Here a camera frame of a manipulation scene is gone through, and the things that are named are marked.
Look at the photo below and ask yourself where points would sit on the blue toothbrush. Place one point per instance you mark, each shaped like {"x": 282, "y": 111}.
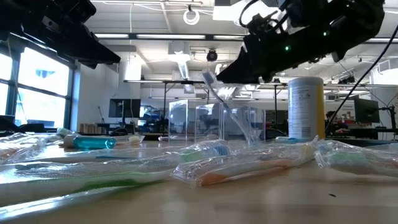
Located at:
{"x": 210, "y": 79}

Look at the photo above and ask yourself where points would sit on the white ventilation duct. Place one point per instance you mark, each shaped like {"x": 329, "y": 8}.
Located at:
{"x": 180, "y": 57}

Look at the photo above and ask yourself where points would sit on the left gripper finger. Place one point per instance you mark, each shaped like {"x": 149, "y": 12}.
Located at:
{"x": 77, "y": 46}

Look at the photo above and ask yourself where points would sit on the black ceiling camera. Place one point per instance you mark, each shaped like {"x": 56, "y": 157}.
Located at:
{"x": 212, "y": 55}

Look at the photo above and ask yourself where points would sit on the large dark-framed window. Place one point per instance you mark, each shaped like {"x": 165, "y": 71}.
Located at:
{"x": 40, "y": 71}

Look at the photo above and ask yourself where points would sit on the wooden crate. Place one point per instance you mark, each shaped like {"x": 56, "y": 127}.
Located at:
{"x": 88, "y": 128}

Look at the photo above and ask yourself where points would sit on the black computer monitor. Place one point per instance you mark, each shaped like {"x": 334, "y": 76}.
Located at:
{"x": 367, "y": 110}
{"x": 124, "y": 107}

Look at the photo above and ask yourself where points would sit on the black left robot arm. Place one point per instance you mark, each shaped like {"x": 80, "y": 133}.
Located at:
{"x": 6, "y": 123}

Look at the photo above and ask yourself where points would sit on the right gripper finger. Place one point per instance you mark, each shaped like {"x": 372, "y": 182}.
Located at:
{"x": 242, "y": 70}

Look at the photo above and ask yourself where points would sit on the black background desk frame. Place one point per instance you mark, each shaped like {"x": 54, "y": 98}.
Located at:
{"x": 174, "y": 82}

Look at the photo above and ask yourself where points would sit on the ceiling light strip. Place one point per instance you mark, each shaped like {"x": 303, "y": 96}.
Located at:
{"x": 228, "y": 37}
{"x": 112, "y": 36}
{"x": 171, "y": 36}

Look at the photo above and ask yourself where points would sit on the person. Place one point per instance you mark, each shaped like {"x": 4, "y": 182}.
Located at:
{"x": 337, "y": 124}

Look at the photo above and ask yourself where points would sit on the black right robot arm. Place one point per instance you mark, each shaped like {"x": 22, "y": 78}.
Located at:
{"x": 348, "y": 18}

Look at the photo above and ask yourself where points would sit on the white wipes canister yellow label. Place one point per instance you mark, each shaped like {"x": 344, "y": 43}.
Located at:
{"x": 303, "y": 109}

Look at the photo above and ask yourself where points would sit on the orange toothbrush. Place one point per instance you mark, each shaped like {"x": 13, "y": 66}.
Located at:
{"x": 217, "y": 178}

